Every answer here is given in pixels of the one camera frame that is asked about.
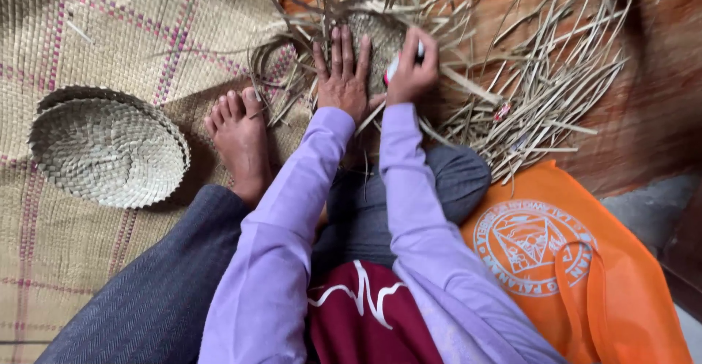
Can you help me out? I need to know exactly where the finished woven straw basket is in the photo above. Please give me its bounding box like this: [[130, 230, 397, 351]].
[[29, 85, 191, 210]]

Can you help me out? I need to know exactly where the unfinished woven straw basket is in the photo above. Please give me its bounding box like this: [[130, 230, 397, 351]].
[[247, 0, 502, 151]]

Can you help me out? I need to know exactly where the person's foot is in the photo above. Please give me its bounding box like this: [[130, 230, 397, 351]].
[[204, 87, 273, 209]]

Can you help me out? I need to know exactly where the orange printed tote bag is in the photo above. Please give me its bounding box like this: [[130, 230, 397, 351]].
[[460, 159, 693, 364]]

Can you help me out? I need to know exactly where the person's right hand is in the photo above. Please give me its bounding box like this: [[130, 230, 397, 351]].
[[385, 27, 441, 106]]

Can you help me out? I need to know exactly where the pile of loose straw strips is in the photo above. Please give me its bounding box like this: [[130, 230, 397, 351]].
[[433, 0, 639, 185]]

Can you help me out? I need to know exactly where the white and red lighter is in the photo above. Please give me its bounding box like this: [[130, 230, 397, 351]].
[[383, 39, 426, 87]]

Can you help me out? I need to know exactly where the woven straw floor mat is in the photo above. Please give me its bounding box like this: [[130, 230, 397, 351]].
[[0, 0, 313, 364]]

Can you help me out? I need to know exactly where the person's left hand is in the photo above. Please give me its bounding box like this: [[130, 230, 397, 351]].
[[312, 24, 387, 125]]

